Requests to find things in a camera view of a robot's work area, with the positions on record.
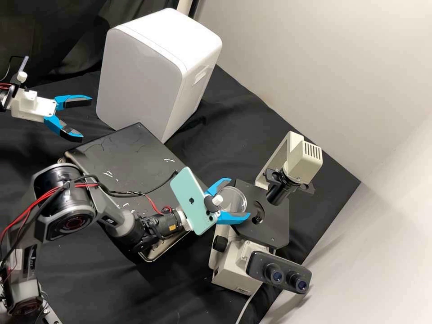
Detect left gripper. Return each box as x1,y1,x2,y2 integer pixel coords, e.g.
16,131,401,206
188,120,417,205
9,88,93,142

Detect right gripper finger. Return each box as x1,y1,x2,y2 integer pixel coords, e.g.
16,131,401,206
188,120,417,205
205,176,232,198
215,210,252,226

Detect petri dish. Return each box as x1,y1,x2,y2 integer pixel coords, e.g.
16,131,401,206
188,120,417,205
218,186,248,216

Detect cream microscope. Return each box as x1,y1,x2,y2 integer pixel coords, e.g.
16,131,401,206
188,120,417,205
208,130,324,298

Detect black tray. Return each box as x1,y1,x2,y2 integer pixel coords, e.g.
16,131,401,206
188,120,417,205
63,122,204,262

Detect white box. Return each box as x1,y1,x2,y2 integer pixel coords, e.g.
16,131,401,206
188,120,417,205
95,14,223,144

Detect right wrist camera phone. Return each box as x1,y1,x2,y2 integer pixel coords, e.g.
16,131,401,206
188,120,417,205
169,166,225,236

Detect black cable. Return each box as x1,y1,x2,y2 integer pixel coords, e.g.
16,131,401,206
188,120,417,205
100,170,179,198

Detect grey cable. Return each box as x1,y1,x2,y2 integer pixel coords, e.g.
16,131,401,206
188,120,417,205
235,292,258,324

